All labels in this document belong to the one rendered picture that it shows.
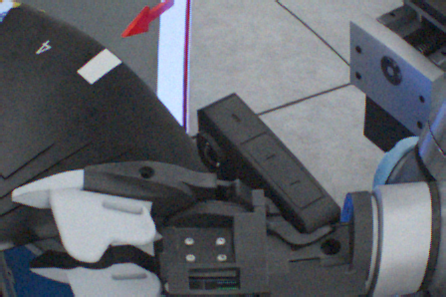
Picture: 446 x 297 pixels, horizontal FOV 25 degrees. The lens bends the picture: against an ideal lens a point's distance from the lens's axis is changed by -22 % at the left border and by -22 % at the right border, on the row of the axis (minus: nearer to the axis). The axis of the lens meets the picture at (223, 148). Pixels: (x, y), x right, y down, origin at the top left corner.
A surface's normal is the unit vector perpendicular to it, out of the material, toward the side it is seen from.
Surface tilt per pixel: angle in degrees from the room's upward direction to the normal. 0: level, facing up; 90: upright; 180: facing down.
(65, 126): 15
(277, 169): 7
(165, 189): 95
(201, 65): 0
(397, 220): 21
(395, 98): 90
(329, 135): 0
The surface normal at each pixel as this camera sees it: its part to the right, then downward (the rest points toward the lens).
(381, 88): -0.74, 0.43
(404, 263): 0.05, 0.28
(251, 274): 0.01, -0.69
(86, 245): 0.25, -0.68
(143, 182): -0.18, 0.68
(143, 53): 0.83, 0.37
